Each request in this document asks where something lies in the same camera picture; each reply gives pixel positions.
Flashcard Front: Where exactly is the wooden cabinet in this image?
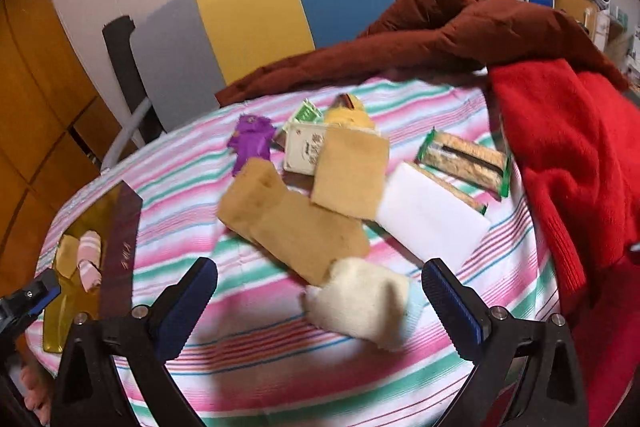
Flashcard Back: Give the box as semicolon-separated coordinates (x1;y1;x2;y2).
0;0;120;294

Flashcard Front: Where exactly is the cream white sock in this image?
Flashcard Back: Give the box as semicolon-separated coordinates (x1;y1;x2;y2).
303;258;426;351

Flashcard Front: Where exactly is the striped pink green tablecloth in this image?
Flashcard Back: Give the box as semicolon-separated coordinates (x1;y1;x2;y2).
37;76;559;426

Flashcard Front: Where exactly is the purple snack wrapper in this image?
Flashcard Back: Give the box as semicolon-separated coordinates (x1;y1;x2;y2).
228;114;276;176

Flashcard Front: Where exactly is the gold tray box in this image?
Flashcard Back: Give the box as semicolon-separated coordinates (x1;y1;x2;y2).
42;181;142;355

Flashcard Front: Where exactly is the cracker pack green wrapper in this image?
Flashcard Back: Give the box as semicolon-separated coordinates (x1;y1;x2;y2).
416;128;512;198

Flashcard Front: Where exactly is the grey yellow blue chair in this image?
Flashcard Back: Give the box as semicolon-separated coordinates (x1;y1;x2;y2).
101;0;394;170

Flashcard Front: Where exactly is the cream carton box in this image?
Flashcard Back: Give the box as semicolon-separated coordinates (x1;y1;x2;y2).
283;122;328;176

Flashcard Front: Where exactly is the small green packet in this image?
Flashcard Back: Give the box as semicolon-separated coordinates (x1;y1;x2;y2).
281;98;323;132

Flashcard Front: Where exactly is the bright red sweater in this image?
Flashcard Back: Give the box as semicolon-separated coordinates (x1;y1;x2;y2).
488;60;639;426

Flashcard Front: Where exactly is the pink striped sock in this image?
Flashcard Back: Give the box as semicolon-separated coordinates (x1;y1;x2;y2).
77;231;102;293

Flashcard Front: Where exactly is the tan sponge cloth square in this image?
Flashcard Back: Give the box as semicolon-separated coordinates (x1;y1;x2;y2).
310;127;390;220

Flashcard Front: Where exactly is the long tan sock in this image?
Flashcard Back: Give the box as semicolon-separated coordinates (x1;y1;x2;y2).
217;158;370;286

